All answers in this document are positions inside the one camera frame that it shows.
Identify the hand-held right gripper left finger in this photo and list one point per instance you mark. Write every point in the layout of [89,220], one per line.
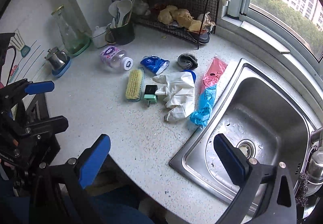
[94,161]

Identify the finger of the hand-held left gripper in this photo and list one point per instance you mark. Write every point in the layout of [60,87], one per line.
[50,123]
[39,87]

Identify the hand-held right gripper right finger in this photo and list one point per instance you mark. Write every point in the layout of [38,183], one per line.
[229,161]

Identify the white disposable gloves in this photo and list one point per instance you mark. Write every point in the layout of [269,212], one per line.
[178,95]

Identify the blue round lid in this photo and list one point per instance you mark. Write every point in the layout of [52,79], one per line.
[192,74]

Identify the blue tissue packet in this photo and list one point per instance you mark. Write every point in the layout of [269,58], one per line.
[154,63]

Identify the blue plastic tray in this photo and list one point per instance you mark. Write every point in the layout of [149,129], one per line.
[62,70]

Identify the small metal teapot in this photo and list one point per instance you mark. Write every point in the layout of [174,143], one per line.
[56,58]

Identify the stainless steel sink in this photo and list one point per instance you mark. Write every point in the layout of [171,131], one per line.
[252,118]

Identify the person's blue jeans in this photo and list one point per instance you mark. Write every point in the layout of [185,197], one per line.
[121,210]

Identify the green plastic tray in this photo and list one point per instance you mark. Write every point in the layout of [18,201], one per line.
[82,48]

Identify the glass carafe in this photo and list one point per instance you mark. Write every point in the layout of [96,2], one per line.
[67,29]

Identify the pink and blue plastic package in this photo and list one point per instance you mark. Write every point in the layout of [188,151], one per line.
[208,92]

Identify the steel wool scrubber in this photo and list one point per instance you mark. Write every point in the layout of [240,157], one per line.
[302,188]

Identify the white ceramic sugar pot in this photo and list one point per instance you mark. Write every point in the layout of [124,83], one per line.
[99,36]

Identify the yellow bristle scrub brush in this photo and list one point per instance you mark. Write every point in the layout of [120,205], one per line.
[135,84]

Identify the small green black scraper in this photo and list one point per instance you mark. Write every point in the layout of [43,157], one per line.
[150,92]

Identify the metal faucet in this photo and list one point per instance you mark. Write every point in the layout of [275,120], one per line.
[316,135]

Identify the dark utensil holder cup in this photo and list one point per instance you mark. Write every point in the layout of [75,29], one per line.
[122,33]

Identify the white plastic spoon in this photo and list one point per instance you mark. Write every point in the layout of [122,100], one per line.
[114,9]

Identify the grey cloth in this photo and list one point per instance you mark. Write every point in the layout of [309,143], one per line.
[188,60]

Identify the white rice paddle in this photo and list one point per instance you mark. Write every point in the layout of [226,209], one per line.
[125,7]

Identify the black round lid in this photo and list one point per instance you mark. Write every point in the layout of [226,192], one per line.
[205,38]

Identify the garlic bulbs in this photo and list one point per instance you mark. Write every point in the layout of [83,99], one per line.
[141,7]

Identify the dried red chillies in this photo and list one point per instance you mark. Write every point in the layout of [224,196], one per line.
[156,7]

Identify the small white plastic bag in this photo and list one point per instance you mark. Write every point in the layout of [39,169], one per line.
[207,18]

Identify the wall sticker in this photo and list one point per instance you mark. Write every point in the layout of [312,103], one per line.
[21,46]

